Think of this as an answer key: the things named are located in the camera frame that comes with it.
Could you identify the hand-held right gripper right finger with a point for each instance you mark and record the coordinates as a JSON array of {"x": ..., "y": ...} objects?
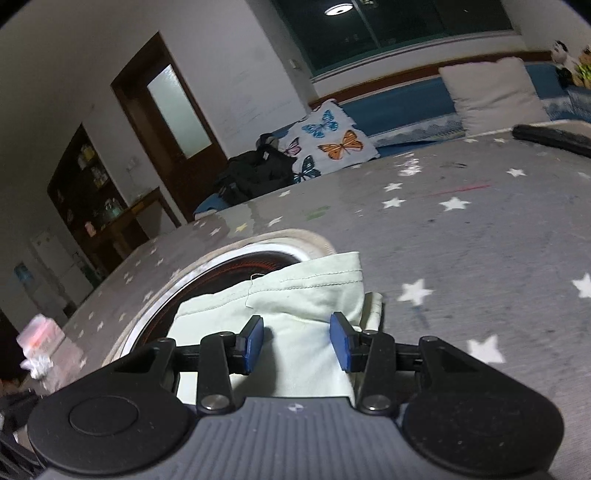
[{"x": 340, "y": 344}]

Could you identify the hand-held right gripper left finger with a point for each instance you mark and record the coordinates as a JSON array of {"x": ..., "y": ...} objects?
[{"x": 253, "y": 344}]

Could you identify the pale green garment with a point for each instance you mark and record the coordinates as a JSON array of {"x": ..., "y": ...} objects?
[{"x": 304, "y": 295}]

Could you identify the round black induction cooktop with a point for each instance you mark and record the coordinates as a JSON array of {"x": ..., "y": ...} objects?
[{"x": 217, "y": 277}]

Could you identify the black bag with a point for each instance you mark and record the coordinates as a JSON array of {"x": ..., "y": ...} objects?
[{"x": 254, "y": 177}]

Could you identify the grey star-print tablecloth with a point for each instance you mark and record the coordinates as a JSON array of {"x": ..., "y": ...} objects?
[{"x": 485, "y": 240}]

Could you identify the dark wooden side table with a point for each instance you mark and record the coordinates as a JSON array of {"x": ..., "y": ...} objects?
[{"x": 138, "y": 207}]

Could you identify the green glass jar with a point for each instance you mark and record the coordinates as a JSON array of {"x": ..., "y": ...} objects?
[{"x": 113, "y": 207}]

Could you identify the pink cup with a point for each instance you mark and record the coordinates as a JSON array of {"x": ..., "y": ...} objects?
[{"x": 91, "y": 228}]

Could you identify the butterfly print pillow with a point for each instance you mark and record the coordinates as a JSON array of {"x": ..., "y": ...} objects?
[{"x": 332, "y": 138}]

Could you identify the white refrigerator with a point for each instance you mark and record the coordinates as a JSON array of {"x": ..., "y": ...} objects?
[{"x": 55, "y": 263}]

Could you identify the pink tissue pack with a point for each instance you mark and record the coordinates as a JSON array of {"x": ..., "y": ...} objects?
[{"x": 39, "y": 332}]

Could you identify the crumpled white tissue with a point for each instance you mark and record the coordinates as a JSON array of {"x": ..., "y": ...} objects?
[{"x": 37, "y": 367}]

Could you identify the water dispenser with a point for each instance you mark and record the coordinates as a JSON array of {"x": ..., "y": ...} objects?
[{"x": 23, "y": 272}]

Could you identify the dark wooden shelf cabinet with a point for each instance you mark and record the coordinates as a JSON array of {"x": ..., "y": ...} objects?
[{"x": 78, "y": 175}]

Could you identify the wooden door with frosted glass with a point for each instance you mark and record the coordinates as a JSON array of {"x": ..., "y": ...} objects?
[{"x": 138, "y": 106}]

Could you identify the plain grey pillow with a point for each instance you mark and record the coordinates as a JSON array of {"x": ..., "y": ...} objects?
[{"x": 494, "y": 97}]

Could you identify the black remote control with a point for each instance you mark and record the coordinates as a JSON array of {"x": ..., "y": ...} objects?
[{"x": 549, "y": 136}]

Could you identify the dark window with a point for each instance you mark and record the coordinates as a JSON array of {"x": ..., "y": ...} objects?
[{"x": 415, "y": 27}]

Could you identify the panda plush toy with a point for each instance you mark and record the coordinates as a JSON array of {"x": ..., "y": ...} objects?
[{"x": 561, "y": 53}]

